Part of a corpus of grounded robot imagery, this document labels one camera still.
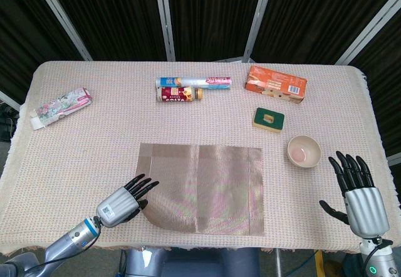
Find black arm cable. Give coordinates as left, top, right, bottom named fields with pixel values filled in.
left=26, top=222, right=103, bottom=274
left=363, top=239, right=392, bottom=277

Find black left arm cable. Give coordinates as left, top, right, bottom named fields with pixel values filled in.
left=26, top=222, right=103, bottom=274

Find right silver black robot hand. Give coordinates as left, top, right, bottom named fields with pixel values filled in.
left=318, top=150, right=391, bottom=238

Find pink floral carton box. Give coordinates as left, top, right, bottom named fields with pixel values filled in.
left=29, top=87, right=94, bottom=131

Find red label coffee bottle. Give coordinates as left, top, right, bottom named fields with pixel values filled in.
left=155, top=86, right=204, bottom=104

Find dark pleated screen panel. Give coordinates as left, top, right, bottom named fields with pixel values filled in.
left=0, top=0, right=85, bottom=104
left=165, top=0, right=268, bottom=62
left=349, top=9, right=401, bottom=158
left=45, top=0, right=169, bottom=61
left=251, top=0, right=401, bottom=65

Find beige woven tablecloth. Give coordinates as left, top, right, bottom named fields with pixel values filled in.
left=0, top=60, right=401, bottom=256

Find black tangled floor cables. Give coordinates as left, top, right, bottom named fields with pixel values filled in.
left=0, top=106, right=18, bottom=142

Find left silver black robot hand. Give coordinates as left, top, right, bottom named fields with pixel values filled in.
left=95, top=173, right=160, bottom=229

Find light brown bowl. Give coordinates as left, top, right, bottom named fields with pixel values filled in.
left=287, top=134, right=322, bottom=167

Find orange cardboard box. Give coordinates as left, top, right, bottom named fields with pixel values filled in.
left=244, top=65, right=308, bottom=105

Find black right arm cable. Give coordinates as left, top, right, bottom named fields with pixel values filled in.
left=363, top=239, right=392, bottom=277

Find brown woven placemat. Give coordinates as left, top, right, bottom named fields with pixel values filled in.
left=138, top=143, right=264, bottom=236

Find green yellow sponge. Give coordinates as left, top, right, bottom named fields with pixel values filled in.
left=252, top=107, right=286, bottom=132

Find blue pink plastic wrap roll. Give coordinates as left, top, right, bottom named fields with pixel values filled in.
left=155, top=76, right=233, bottom=90

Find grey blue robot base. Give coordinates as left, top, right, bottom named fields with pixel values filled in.
left=120, top=247, right=261, bottom=277

